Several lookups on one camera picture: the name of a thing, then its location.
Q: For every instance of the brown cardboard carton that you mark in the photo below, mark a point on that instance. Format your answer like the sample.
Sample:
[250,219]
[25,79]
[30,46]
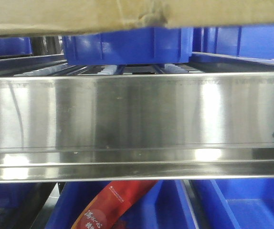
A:
[71,17]

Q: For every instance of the roller track shelf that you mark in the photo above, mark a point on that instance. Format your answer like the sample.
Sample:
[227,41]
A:
[199,62]

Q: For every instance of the blue bin upper middle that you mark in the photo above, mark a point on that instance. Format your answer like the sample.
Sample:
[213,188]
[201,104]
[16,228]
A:
[152,45]

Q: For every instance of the blue bin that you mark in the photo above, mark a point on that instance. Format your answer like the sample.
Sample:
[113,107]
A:
[237,203]
[255,41]
[165,206]
[15,46]
[12,196]
[152,45]

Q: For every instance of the blue bin lower middle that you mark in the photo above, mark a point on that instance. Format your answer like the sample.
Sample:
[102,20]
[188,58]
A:
[165,206]

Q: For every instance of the red snack package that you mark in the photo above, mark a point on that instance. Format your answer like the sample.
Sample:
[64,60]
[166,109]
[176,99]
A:
[111,203]

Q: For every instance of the blue bin lower right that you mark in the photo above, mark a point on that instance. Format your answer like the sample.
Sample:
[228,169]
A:
[237,203]

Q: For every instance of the blue bin upper left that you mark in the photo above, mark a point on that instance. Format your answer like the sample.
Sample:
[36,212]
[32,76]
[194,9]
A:
[15,46]

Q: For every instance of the blue bin upper right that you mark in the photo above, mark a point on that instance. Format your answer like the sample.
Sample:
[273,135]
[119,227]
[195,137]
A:
[255,41]

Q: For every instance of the blue bin lower left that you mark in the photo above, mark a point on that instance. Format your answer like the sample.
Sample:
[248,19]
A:
[12,196]

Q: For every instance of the stainless steel shelf rail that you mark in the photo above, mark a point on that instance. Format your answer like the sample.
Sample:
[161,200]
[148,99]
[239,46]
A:
[121,127]

